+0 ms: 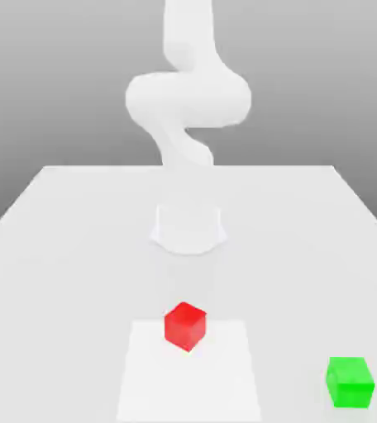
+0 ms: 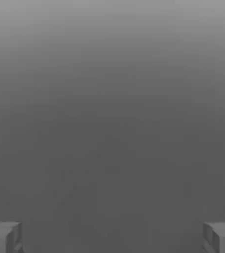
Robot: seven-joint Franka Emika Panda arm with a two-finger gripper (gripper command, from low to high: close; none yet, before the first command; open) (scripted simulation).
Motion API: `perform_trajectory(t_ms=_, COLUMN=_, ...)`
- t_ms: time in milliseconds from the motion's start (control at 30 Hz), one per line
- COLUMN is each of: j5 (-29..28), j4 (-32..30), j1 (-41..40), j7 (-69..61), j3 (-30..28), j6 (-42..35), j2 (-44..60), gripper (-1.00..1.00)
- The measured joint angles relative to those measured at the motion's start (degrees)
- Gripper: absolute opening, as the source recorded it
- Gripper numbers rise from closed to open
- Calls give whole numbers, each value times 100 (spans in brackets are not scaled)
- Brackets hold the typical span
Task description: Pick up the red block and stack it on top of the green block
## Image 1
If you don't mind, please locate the small red cube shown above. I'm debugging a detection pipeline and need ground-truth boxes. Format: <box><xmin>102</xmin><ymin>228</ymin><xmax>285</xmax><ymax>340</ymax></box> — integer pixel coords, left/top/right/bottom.
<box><xmin>164</xmin><ymin>301</ymin><xmax>208</xmax><ymax>354</ymax></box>

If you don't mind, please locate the small green cube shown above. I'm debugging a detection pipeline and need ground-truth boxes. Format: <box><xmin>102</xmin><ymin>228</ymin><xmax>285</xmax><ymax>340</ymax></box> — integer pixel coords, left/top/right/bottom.
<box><xmin>325</xmin><ymin>355</ymin><xmax>376</xmax><ymax>410</ymax></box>

